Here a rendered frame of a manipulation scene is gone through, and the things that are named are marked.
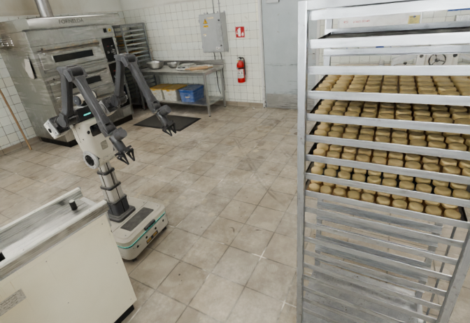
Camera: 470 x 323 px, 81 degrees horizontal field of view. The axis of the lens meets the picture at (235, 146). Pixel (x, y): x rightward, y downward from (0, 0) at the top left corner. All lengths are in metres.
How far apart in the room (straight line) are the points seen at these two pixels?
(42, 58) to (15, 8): 1.35
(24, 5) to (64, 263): 5.21
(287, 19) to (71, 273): 4.77
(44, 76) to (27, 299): 3.91
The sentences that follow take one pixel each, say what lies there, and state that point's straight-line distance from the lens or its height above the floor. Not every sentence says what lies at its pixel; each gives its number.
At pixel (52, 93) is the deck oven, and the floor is 0.95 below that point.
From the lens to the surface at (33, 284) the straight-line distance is 1.78.
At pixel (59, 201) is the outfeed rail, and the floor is 0.88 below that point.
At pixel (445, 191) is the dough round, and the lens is 1.28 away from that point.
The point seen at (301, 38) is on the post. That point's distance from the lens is 1.04.
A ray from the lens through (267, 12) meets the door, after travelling 5.52.
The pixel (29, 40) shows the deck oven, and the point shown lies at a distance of 5.19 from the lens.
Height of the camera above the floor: 1.80
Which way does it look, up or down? 25 degrees down
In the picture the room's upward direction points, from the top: 6 degrees counter-clockwise
